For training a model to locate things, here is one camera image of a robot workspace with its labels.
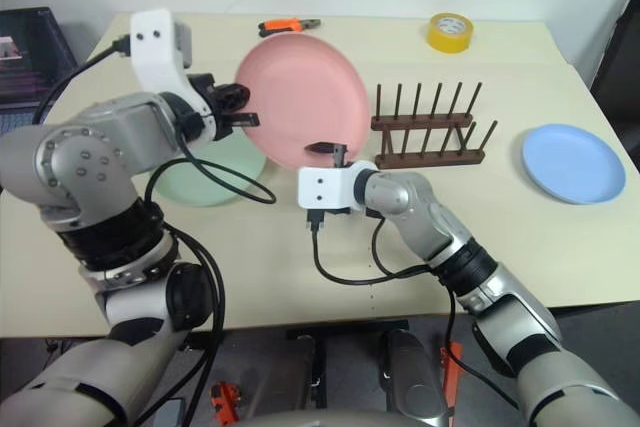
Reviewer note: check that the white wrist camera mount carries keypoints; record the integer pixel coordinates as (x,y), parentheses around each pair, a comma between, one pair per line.
(152,54)
(325,187)

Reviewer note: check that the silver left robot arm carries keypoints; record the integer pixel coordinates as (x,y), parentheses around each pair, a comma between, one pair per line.
(100,147)

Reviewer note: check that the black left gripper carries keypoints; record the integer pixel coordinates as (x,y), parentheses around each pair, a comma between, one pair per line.
(206,89)

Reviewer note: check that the brown wooden dish rack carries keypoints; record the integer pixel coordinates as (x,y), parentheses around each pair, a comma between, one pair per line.
(430,159)

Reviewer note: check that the pink plate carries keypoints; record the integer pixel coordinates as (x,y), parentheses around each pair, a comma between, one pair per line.
(305,92)

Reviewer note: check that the green plate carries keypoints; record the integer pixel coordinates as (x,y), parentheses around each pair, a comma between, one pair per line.
(210,182)

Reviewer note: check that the grey rounded shape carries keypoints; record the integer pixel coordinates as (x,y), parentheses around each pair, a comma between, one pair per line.
(412,372)

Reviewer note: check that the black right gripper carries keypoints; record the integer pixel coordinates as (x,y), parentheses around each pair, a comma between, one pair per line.
(340,156)

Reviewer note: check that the yellow tape roll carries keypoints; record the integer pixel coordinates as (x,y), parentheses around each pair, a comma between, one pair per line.
(442,39)

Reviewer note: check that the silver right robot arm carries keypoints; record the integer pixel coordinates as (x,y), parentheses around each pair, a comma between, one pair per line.
(500,292)

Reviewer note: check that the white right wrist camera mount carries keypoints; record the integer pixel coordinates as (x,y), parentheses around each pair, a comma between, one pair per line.
(325,187)

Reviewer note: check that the orange and black clamp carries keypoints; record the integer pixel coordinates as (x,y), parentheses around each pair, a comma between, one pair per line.
(225,399)

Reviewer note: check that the black crate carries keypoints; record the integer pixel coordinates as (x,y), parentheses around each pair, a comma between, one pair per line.
(30,47)

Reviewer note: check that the blue plate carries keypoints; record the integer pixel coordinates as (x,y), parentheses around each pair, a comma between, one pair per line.
(575,162)

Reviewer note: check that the black metal stand frame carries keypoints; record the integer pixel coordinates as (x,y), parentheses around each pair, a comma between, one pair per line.
(317,362)

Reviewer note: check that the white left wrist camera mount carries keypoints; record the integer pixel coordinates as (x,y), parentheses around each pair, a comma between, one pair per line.
(152,54)

